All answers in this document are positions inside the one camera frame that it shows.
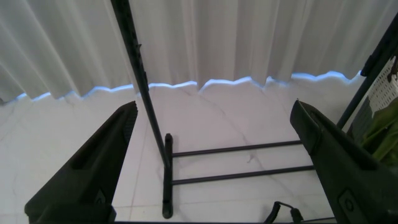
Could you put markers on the white curtain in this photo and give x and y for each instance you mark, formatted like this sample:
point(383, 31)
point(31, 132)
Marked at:
point(217, 40)

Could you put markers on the white laundry basket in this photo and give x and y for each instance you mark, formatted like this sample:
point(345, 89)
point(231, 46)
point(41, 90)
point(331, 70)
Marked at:
point(384, 90)

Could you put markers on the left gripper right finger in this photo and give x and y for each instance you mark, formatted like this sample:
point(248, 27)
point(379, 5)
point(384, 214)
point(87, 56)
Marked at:
point(348, 174)

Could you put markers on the green printed garment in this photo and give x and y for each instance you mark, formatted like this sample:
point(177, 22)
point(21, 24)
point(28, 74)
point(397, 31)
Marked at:
point(385, 130)

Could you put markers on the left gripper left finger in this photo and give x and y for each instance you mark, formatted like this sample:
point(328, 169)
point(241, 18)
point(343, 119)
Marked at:
point(93, 168)

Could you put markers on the black clothes rack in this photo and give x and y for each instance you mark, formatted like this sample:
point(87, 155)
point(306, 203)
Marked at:
point(140, 68)

